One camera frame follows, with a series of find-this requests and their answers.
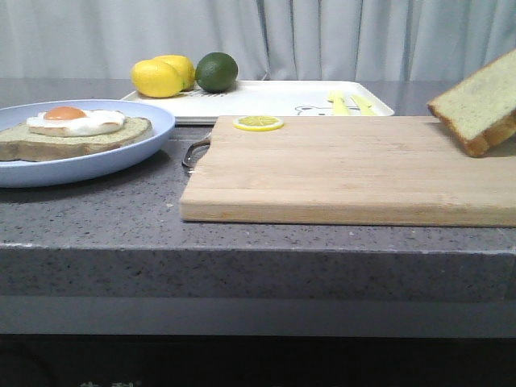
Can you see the light blue round plate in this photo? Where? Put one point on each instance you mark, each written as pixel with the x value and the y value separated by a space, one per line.
pixel 25 174

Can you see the fake fried egg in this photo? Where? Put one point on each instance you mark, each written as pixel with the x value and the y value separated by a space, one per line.
pixel 70 121

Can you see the bread slice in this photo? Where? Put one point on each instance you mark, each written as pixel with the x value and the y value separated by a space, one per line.
pixel 480 110
pixel 18 143

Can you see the white bear tray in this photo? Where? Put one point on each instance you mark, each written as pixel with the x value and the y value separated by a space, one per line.
pixel 278 98

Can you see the yellow lemon slice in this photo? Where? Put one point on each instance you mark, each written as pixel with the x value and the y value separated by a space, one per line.
pixel 258 123

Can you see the yellow plastic fork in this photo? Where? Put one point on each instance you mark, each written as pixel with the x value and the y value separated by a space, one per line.
pixel 339 107

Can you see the wooden cutting board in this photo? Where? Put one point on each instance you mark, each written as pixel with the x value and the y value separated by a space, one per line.
pixel 395 170

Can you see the green lime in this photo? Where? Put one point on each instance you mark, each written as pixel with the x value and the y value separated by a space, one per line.
pixel 216 72

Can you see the yellow plastic knife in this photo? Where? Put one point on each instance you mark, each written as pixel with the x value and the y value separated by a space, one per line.
pixel 363 105

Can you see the rear yellow lemon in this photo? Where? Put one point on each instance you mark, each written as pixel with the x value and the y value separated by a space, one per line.
pixel 183 66

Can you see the front yellow lemon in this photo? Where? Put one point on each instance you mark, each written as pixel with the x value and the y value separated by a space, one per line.
pixel 156 79

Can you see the grey curtain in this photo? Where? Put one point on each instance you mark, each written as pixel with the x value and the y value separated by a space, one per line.
pixel 269 40

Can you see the metal cutting board handle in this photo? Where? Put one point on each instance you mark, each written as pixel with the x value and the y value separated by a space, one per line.
pixel 194 152

